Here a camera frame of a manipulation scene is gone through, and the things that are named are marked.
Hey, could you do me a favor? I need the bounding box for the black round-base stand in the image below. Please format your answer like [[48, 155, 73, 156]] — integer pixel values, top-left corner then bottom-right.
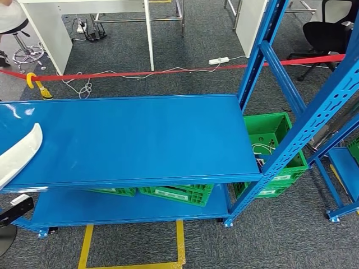
[[0, 224, 18, 258]]

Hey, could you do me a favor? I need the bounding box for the yellow floor tape square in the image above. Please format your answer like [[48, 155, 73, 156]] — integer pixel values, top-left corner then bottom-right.
[[78, 220, 186, 269]]

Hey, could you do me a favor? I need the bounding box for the blue metal shelf rack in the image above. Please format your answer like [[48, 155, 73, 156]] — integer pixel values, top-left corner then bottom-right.
[[0, 0, 359, 238], [307, 111, 359, 224]]

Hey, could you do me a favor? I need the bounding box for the white desk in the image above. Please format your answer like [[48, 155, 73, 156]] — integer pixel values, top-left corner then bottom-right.
[[17, 0, 155, 76]]

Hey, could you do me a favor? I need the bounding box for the yellow floor tape line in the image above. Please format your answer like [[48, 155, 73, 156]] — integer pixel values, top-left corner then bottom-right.
[[330, 164, 359, 216]]

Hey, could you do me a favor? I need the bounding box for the yellow hook-shaped fitting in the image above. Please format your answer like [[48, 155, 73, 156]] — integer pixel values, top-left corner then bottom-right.
[[26, 72, 54, 100]]

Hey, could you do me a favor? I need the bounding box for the white curved plastic part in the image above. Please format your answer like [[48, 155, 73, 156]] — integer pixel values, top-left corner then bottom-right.
[[0, 123, 43, 191]]

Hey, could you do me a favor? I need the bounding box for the chrome barrier stanchion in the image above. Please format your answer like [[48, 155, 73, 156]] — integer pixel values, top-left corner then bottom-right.
[[309, 94, 359, 151]]

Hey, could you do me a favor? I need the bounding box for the white desk panel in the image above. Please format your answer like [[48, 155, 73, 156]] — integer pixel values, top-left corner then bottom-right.
[[235, 0, 268, 59]]

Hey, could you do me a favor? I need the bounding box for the steel frame table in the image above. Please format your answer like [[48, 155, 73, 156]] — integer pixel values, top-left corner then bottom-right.
[[92, 0, 186, 38], [224, 0, 317, 31]]

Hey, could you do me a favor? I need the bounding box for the person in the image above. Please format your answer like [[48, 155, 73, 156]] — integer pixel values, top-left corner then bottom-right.
[[0, 0, 29, 68]]

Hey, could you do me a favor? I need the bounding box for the open green plastic crate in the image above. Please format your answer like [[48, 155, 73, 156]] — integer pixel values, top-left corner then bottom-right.
[[243, 112, 309, 184]]

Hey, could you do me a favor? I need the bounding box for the black office chair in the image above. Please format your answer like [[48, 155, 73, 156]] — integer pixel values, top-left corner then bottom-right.
[[286, 0, 359, 82]]

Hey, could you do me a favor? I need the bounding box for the red barrier tape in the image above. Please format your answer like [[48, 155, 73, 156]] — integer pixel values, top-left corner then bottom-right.
[[0, 54, 346, 82]]

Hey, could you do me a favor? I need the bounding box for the black stool chrome base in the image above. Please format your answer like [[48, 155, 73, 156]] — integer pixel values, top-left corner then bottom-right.
[[0, 18, 45, 66]]

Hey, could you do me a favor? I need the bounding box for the white cable bundle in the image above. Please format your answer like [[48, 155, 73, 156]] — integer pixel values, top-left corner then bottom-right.
[[252, 143, 277, 166]]

